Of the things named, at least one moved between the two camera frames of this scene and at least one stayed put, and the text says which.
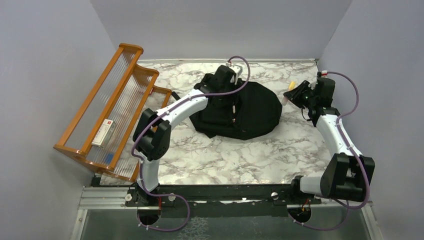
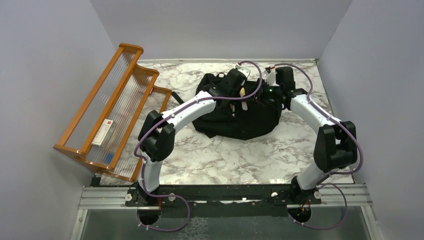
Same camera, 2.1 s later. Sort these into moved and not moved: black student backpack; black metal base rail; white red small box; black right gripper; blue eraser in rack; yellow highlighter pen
Moved: yellow highlighter pen; black right gripper
Not moved: black metal base rail; white red small box; black student backpack; blue eraser in rack
